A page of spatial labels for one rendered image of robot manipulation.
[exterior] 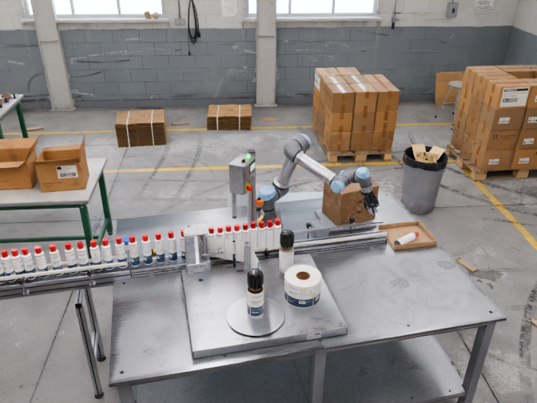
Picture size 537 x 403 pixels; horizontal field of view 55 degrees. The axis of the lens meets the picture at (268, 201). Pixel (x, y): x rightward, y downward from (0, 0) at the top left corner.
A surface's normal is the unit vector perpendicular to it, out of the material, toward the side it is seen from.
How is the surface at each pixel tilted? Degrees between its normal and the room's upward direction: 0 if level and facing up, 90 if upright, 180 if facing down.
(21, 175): 90
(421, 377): 1
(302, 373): 0
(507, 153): 88
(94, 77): 90
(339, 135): 85
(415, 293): 0
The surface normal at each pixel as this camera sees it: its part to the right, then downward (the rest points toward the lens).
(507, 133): 0.14, 0.44
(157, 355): 0.01, -0.87
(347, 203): 0.40, 0.45
